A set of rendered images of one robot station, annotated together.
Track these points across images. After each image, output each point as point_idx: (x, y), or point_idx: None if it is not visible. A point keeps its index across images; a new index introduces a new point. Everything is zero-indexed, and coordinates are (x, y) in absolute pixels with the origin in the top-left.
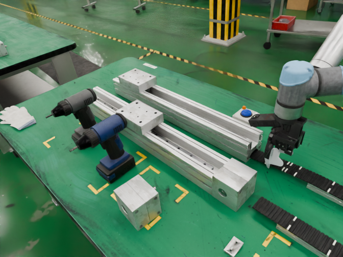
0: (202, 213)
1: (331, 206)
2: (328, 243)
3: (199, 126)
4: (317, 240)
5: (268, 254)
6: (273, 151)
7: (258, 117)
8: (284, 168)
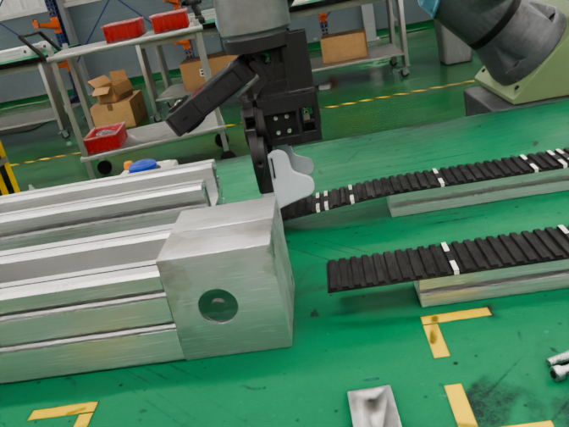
0: (194, 419)
1: (469, 213)
2: (559, 236)
3: (23, 235)
4: (535, 246)
5: (475, 364)
6: (273, 162)
7: (187, 98)
8: (318, 203)
